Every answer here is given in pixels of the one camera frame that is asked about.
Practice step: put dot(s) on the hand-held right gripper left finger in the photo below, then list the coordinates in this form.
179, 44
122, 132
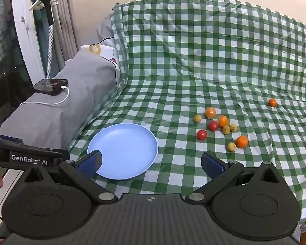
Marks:
90, 162

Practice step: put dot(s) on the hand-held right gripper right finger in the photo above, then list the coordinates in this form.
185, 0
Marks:
212, 163

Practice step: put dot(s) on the yellow loquat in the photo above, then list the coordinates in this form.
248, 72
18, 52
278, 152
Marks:
197, 119
231, 147
226, 130
234, 127

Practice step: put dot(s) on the red tomato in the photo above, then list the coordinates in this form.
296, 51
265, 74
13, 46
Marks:
201, 134
213, 126

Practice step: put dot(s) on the light blue plate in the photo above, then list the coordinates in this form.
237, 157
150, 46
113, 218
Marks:
122, 148

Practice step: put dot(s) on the orange mandarin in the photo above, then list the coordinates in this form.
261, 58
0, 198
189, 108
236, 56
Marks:
242, 142
210, 112
223, 120

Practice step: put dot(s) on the grey covered bolster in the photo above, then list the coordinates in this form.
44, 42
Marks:
66, 107

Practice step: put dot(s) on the black smartphone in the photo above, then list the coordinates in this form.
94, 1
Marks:
48, 86

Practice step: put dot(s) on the small orange kumquat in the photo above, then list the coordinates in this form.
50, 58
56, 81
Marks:
272, 102

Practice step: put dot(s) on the green checked tablecloth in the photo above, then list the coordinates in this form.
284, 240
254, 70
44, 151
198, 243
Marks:
193, 56

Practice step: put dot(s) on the white floral pillow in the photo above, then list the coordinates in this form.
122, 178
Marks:
104, 51

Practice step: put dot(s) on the teal curtain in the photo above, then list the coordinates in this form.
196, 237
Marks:
42, 43

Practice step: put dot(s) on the grey curtain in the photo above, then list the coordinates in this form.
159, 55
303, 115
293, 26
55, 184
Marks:
66, 30

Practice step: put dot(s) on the grey pillow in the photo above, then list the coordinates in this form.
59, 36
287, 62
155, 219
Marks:
104, 30

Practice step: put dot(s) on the black garment steamer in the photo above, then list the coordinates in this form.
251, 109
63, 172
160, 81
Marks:
48, 7

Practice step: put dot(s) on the white window frame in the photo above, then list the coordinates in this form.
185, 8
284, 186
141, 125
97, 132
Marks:
28, 43

